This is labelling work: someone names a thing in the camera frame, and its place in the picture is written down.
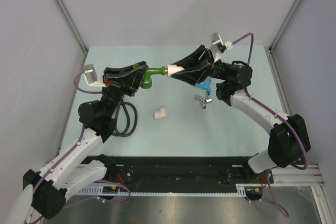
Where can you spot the green plastic faucet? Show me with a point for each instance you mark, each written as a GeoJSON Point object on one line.
{"type": "Point", "coordinates": [145, 75]}

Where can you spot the white straight pipe fitting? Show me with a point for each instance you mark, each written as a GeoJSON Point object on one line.
{"type": "Point", "coordinates": [172, 69]}

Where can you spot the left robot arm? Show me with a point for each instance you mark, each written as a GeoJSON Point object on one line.
{"type": "Point", "coordinates": [47, 190]}

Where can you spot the chrome metal faucet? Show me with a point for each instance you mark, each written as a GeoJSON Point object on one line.
{"type": "Point", "coordinates": [204, 102]}

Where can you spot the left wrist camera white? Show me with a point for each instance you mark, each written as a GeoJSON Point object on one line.
{"type": "Point", "coordinates": [92, 78]}

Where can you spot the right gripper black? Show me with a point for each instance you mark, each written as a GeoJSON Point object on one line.
{"type": "Point", "coordinates": [193, 72]}

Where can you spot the perforated cable tray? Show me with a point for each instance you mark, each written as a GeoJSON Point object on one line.
{"type": "Point", "coordinates": [100, 190]}

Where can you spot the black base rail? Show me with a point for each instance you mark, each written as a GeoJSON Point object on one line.
{"type": "Point", "coordinates": [182, 175]}

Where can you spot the blue plastic faucet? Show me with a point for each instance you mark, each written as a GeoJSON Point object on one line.
{"type": "Point", "coordinates": [205, 85]}

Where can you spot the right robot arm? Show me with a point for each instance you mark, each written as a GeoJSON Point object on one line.
{"type": "Point", "coordinates": [288, 137]}

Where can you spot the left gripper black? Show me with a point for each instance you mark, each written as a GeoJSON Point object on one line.
{"type": "Point", "coordinates": [128, 84]}

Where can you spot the white elbow pipe fitting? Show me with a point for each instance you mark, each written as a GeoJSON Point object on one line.
{"type": "Point", "coordinates": [160, 114]}

